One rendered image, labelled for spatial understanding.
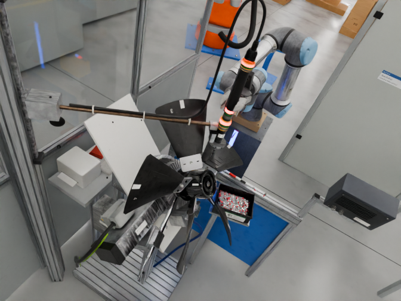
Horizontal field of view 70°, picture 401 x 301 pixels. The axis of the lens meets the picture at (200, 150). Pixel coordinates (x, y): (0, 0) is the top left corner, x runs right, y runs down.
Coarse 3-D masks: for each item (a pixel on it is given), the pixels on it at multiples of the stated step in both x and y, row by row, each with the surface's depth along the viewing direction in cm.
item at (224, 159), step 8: (208, 144) 139; (208, 152) 135; (216, 152) 137; (224, 152) 140; (232, 152) 144; (208, 160) 132; (216, 160) 133; (224, 160) 136; (232, 160) 140; (240, 160) 145; (216, 168) 129; (224, 168) 132
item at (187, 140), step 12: (156, 108) 111; (168, 108) 113; (180, 108) 115; (192, 108) 117; (192, 120) 117; (204, 120) 119; (168, 132) 115; (180, 132) 116; (192, 132) 117; (204, 132) 119; (180, 144) 117; (192, 144) 117; (180, 156) 118
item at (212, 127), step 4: (212, 124) 107; (212, 128) 108; (216, 128) 108; (212, 132) 108; (216, 132) 108; (212, 136) 111; (212, 140) 112; (224, 140) 116; (212, 144) 112; (216, 144) 113; (220, 144) 114; (224, 144) 114; (216, 148) 113; (220, 148) 113
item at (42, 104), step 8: (32, 88) 93; (24, 96) 89; (32, 96) 91; (40, 96) 92; (48, 96) 92; (56, 96) 93; (24, 104) 91; (32, 104) 90; (40, 104) 90; (48, 104) 90; (56, 104) 91; (32, 112) 92; (40, 112) 92; (48, 112) 92; (56, 112) 93; (48, 120) 95; (56, 120) 95
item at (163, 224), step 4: (176, 196) 121; (176, 200) 120; (172, 204) 119; (168, 212) 116; (168, 216) 116; (164, 220) 114; (164, 224) 113; (160, 228) 112; (164, 228) 113; (152, 248) 108; (152, 252) 108; (148, 256) 106; (144, 264) 105; (140, 272) 103
